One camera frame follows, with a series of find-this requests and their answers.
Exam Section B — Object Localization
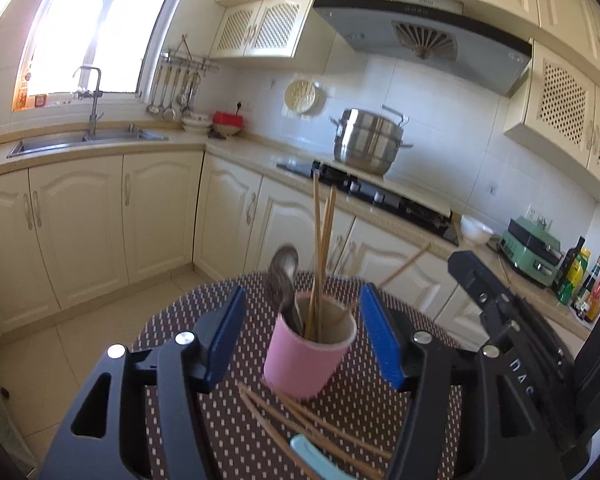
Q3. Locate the red container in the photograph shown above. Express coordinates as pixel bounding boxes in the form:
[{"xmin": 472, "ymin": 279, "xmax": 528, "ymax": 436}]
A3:
[{"xmin": 212, "ymin": 111, "xmax": 244, "ymax": 129}]

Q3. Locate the steel steamer pot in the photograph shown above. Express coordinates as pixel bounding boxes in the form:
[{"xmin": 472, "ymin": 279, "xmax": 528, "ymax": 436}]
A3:
[{"xmin": 328, "ymin": 105, "xmax": 415, "ymax": 177}]

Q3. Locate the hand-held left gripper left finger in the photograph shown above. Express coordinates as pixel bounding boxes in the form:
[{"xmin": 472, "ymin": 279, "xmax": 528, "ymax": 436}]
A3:
[{"xmin": 39, "ymin": 285, "xmax": 247, "ymax": 480}]

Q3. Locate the pink cup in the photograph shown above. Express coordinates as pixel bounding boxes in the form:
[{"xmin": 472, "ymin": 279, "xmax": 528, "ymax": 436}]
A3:
[{"xmin": 263, "ymin": 291, "xmax": 357, "ymax": 401}]

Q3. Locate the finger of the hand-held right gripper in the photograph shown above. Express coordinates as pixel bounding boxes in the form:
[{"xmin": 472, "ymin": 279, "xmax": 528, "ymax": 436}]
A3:
[{"xmin": 447, "ymin": 251, "xmax": 581, "ymax": 461}]

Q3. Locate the grey range hood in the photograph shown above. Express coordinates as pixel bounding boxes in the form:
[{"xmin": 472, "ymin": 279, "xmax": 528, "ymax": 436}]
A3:
[{"xmin": 312, "ymin": 0, "xmax": 532, "ymax": 98}]

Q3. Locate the steel sink faucet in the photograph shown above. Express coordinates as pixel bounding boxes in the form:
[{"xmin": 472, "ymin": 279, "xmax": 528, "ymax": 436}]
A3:
[{"xmin": 72, "ymin": 66, "xmax": 104, "ymax": 138}]

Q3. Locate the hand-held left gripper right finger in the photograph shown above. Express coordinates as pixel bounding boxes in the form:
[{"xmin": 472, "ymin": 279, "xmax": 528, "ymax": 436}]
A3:
[{"xmin": 359, "ymin": 282, "xmax": 568, "ymax": 480}]

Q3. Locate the stack of white bowls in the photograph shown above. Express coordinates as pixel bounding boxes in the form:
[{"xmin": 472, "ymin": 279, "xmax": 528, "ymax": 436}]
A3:
[{"xmin": 181, "ymin": 112, "xmax": 214, "ymax": 133}]

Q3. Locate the round polka dot table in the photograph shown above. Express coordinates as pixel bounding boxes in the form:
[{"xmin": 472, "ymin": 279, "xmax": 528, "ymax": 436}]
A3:
[{"xmin": 130, "ymin": 271, "xmax": 463, "ymax": 480}]

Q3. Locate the double wall socket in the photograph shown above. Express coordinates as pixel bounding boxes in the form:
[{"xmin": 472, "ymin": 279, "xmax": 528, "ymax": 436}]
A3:
[{"xmin": 527, "ymin": 205, "xmax": 553, "ymax": 228}]

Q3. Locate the white bowl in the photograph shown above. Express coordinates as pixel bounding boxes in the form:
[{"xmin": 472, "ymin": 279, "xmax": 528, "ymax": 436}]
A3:
[{"xmin": 460, "ymin": 214, "xmax": 495, "ymax": 246}]

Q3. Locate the bundle of wooden chopsticks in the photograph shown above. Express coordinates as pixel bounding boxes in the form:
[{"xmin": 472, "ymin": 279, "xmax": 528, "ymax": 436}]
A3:
[{"xmin": 237, "ymin": 172, "xmax": 432, "ymax": 480}]

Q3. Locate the metal spoon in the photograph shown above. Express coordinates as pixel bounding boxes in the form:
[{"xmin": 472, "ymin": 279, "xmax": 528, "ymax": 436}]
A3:
[{"xmin": 266, "ymin": 246, "xmax": 306, "ymax": 336}]

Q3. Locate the black gas hob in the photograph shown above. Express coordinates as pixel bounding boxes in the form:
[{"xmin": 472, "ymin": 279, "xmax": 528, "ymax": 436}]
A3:
[{"xmin": 276, "ymin": 159, "xmax": 460, "ymax": 247}]

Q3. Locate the orange bottle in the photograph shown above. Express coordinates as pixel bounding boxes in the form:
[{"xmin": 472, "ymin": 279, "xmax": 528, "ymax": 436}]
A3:
[{"xmin": 16, "ymin": 67, "xmax": 33, "ymax": 111}]

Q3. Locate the cream lattice door wall cabinet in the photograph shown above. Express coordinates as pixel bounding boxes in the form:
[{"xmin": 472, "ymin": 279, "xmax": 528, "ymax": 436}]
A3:
[
  {"xmin": 210, "ymin": 0, "xmax": 317, "ymax": 60},
  {"xmin": 503, "ymin": 39, "xmax": 600, "ymax": 206}
]

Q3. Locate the dark sauce bottle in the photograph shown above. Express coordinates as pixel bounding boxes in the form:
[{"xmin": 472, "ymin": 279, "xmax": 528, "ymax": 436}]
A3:
[{"xmin": 577, "ymin": 256, "xmax": 600, "ymax": 318}]

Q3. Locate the steel wall utensil rack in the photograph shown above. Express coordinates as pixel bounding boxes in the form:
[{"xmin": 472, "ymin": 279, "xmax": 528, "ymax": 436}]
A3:
[{"xmin": 161, "ymin": 35, "xmax": 220, "ymax": 73}]

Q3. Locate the cream perforated plate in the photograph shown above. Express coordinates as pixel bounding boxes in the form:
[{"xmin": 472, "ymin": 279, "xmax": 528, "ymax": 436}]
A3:
[{"xmin": 284, "ymin": 78, "xmax": 326, "ymax": 115}]

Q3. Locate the kitchen window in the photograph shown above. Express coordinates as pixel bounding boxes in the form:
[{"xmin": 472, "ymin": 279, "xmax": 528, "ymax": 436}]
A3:
[{"xmin": 12, "ymin": 0, "xmax": 186, "ymax": 111}]

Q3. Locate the green yellow bottle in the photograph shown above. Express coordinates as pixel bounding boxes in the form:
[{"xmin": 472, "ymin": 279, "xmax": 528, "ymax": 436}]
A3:
[{"xmin": 560, "ymin": 247, "xmax": 592, "ymax": 306}]

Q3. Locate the steel kitchen sink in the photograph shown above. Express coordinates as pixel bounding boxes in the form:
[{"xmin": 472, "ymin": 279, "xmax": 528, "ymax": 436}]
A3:
[{"xmin": 6, "ymin": 125, "xmax": 170, "ymax": 158}]

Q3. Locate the dark glass bottle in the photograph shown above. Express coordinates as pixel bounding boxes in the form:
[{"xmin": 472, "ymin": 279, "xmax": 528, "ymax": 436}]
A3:
[{"xmin": 555, "ymin": 236, "xmax": 586, "ymax": 301}]

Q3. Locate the light blue knife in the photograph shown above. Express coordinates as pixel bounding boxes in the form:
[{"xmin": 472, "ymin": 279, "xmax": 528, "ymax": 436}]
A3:
[{"xmin": 289, "ymin": 434, "xmax": 353, "ymax": 480}]

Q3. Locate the green electric cooker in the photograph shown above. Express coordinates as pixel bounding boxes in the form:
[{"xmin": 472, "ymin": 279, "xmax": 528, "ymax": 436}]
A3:
[{"xmin": 495, "ymin": 216, "xmax": 563, "ymax": 288}]

